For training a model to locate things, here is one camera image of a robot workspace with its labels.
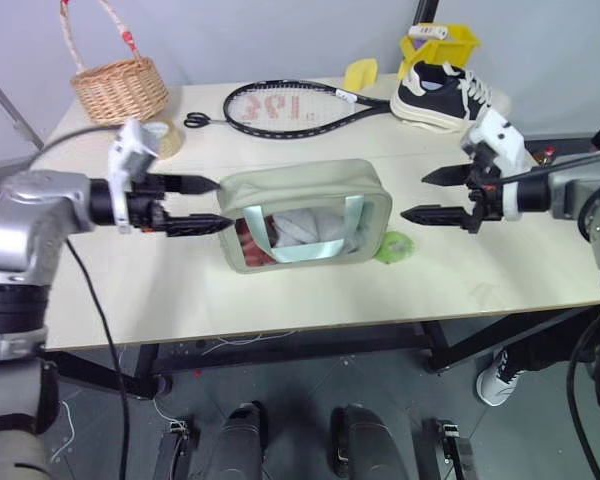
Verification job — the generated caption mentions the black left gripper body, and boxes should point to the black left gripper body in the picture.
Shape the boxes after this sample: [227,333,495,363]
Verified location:
[124,173,172,237]

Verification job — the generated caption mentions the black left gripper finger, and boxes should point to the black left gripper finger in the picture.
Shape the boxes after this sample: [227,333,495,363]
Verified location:
[164,174,220,197]
[167,213,235,237]

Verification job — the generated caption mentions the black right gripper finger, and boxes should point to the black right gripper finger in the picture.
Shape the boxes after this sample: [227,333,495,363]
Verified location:
[400,204,469,226]
[421,165,474,188]

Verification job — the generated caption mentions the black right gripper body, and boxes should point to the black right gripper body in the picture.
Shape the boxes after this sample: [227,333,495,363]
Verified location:
[464,143,506,235]

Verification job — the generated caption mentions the green zip pouch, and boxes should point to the green zip pouch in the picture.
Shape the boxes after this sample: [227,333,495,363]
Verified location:
[216,158,394,275]

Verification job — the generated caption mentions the clear packing tape roll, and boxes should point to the clear packing tape roll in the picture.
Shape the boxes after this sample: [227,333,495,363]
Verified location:
[143,117,187,161]

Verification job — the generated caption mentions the black and white sneaker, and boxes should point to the black and white sneaker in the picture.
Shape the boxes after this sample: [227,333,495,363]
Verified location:
[390,60,497,136]

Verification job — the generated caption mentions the yellow plastic bin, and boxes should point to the yellow plastic bin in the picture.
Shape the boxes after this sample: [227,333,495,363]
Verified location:
[398,23,483,82]

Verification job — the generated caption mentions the black tennis racket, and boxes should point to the black tennis racket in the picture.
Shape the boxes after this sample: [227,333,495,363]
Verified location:
[222,78,397,140]

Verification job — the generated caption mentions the yellow plastic scoop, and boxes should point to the yellow plastic scoop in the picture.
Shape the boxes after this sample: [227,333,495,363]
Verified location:
[343,57,380,91]

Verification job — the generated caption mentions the white remote control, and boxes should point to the white remote control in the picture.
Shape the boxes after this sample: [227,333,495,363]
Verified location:
[407,22,450,41]

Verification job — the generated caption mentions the black pole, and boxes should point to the black pole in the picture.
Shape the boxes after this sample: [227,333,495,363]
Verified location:
[411,0,440,27]

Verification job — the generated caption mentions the grey metal pole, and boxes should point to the grey metal pole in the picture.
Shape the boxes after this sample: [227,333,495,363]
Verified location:
[0,63,46,152]

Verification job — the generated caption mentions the white bystander shoe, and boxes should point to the white bystander shoe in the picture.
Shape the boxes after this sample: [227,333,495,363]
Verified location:
[475,347,525,408]

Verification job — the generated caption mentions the black stand foot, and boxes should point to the black stand foot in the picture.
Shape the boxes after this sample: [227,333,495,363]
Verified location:
[152,418,194,480]
[424,416,477,480]

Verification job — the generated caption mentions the grey robot torso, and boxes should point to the grey robot torso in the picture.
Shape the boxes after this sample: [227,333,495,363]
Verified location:
[0,357,62,480]

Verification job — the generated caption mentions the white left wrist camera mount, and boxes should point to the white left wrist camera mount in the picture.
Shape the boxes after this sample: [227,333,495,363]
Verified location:
[105,118,160,235]

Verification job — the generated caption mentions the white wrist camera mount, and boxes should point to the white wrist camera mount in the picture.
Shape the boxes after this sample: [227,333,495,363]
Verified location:
[460,110,527,222]
[105,118,160,235]

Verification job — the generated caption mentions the black handled scissors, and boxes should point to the black handled scissors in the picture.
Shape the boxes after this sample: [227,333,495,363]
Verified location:
[183,111,227,129]

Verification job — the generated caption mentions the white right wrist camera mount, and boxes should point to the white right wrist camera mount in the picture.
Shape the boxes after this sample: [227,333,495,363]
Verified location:
[460,110,527,222]

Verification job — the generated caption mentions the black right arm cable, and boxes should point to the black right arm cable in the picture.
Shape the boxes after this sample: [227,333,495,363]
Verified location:
[499,148,600,480]

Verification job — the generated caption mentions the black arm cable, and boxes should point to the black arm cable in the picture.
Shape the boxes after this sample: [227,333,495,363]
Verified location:
[499,148,600,480]
[27,124,132,480]

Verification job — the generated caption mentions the wicker basket with handle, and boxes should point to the wicker basket with handle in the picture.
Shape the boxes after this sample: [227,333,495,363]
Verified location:
[58,0,171,127]

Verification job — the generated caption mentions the white loose cord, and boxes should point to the white loose cord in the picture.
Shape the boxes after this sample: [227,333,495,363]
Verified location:
[198,328,302,357]

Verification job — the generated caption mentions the black table frame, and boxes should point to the black table frame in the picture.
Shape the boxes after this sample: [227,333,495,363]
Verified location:
[43,303,600,401]

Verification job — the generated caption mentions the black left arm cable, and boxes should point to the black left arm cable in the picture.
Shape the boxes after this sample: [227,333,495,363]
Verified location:
[27,124,132,480]

